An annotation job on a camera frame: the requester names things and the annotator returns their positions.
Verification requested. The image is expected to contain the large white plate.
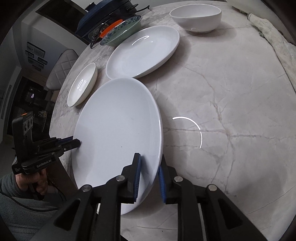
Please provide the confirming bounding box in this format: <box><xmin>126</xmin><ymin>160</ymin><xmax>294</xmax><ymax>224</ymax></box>
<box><xmin>105</xmin><ymin>26</ymin><xmax>180</xmax><ymax>79</ymax></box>
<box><xmin>72</xmin><ymin>78</ymin><xmax>163</xmax><ymax>214</ymax></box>

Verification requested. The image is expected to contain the green blue floral bowl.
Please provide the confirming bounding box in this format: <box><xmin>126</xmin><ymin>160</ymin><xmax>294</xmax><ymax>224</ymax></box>
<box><xmin>100</xmin><ymin>16</ymin><xmax>142</xmax><ymax>47</ymax></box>

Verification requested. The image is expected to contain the orange plastic bowl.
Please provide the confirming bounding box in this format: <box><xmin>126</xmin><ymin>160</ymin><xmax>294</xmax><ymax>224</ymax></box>
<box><xmin>99</xmin><ymin>19</ymin><xmax>123</xmax><ymax>38</ymax></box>

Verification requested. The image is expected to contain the grey sleeve left forearm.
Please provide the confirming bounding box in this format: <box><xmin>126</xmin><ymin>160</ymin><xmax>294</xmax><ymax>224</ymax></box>
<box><xmin>1</xmin><ymin>173</ymin><xmax>66</xmax><ymax>240</ymax></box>

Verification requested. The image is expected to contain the person's left hand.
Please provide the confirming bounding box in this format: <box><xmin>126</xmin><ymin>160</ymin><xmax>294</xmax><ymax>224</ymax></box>
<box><xmin>15</xmin><ymin>169</ymin><xmax>48</xmax><ymax>195</ymax></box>

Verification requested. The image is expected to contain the small white shallow bowl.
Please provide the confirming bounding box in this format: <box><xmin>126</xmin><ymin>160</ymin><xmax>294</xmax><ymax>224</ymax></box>
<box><xmin>67</xmin><ymin>62</ymin><xmax>98</xmax><ymax>107</ymax></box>

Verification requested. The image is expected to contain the grey quilted chair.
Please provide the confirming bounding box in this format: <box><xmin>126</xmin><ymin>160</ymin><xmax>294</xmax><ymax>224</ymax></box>
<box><xmin>46</xmin><ymin>49</ymin><xmax>78</xmax><ymax>90</ymax></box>

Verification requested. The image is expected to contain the dark blue electric cooker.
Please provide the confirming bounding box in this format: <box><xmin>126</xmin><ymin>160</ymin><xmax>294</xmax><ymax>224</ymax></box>
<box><xmin>75</xmin><ymin>0</ymin><xmax>138</xmax><ymax>38</ymax></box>

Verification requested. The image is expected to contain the white cloth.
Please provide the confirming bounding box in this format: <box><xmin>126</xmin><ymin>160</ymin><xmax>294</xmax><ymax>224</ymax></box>
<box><xmin>232</xmin><ymin>5</ymin><xmax>296</xmax><ymax>80</ymax></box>

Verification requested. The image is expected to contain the deep white bowl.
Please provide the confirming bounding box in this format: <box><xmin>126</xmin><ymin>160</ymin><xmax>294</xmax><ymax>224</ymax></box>
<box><xmin>170</xmin><ymin>4</ymin><xmax>222</xmax><ymax>33</ymax></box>

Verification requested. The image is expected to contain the black power cable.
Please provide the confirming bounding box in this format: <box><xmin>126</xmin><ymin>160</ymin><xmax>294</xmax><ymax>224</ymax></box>
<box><xmin>89</xmin><ymin>34</ymin><xmax>102</xmax><ymax>49</ymax></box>

